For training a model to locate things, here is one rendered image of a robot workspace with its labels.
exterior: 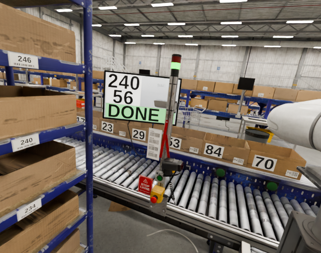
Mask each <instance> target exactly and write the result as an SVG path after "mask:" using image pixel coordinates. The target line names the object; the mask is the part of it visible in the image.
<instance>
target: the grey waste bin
mask: <svg viewBox="0 0 321 253"><path fill-rule="evenodd" d="M269 137H270V134H269V133H267V132H264V131H260V130H255V129H245V136H244V139H245V140H249V141H254V142H259V143H264V144H266V143H267V141H268V139H269Z"/></svg>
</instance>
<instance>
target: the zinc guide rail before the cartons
mask: <svg viewBox="0 0 321 253"><path fill-rule="evenodd" d="M93 133H95V134H99V135H103V136H107V137H112V138H116V139H120V140H124V141H128V142H131V139H127V138H122V137H118V136H114V135H110V134H106V133H102V132H98V131H94V130H93ZM132 142H133V143H136V144H140V145H144V146H148V144H147V143H144V142H139V141H135V140H132ZM169 152H172V153H176V154H180V155H184V156H188V157H192V158H196V159H200V160H204V161H208V162H212V163H216V164H220V165H224V166H228V167H232V168H236V169H240V170H244V171H248V172H252V173H256V174H260V175H264V176H268V177H272V178H276V179H280V180H285V181H289V182H293V183H297V184H301V185H305V186H309V187H313V188H317V187H316V186H315V185H314V184H313V183H308V182H304V181H300V180H296V179H292V178H288V177H284V176H279V175H275V174H271V173H267V172H263V171H259V170H255V169H251V168H246V167H242V166H238V165H234V164H230V163H226V162H222V161H218V160H214V159H209V158H205V157H201V156H197V155H193V154H189V153H185V152H181V151H176V150H172V149H169ZM317 189H318V188H317Z"/></svg>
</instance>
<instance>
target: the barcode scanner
mask: <svg viewBox="0 0 321 253"><path fill-rule="evenodd" d="M162 168H163V169H164V171H165V174H163V177H171V176H172V175H173V173H175V171H178V172H181V170H182V168H183V161H180V160H176V159H174V158H165V159H164V160H163V161H162Z"/></svg>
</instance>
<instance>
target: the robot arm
mask: <svg viewBox="0 0 321 253"><path fill-rule="evenodd" d="M267 125H268V127H269V129H270V131H271V132H272V133H273V134H275V135H276V136H277V137H279V138H280V139H282V140H285V141H287V142H290V143H293V144H296V145H299V146H302V147H306V148H310V149H314V150H318V151H320V152H321V99H315V100H309V101H303V102H296V103H286V104H283V105H280V106H278V107H276V108H274V109H273V110H272V111H271V112H270V113H269V115H268V117H267ZM306 170H307V171H309V172H311V173H312V174H314V175H315V176H316V177H317V178H319V179H320V180H321V167H314V166H306Z"/></svg>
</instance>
